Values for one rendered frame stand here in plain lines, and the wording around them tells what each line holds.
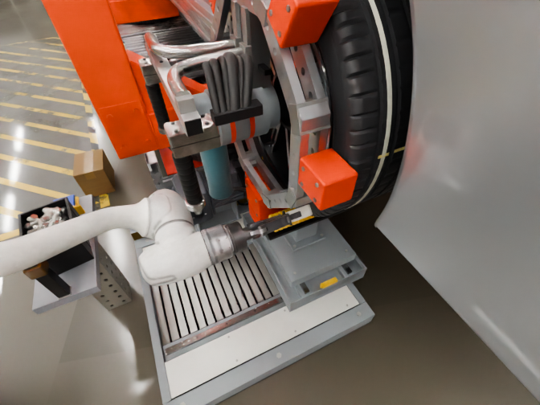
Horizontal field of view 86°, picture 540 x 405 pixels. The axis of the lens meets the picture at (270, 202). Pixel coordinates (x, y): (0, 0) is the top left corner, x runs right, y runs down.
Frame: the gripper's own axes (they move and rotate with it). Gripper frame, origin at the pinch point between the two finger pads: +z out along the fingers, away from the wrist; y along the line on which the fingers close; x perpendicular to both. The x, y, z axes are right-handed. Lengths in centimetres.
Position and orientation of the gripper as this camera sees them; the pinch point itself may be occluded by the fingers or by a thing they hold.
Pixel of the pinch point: (299, 213)
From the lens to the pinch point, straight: 79.3
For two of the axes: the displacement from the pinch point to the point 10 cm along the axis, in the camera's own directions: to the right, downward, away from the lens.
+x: -3.1, -9.5, -0.7
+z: 9.1, -3.1, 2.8
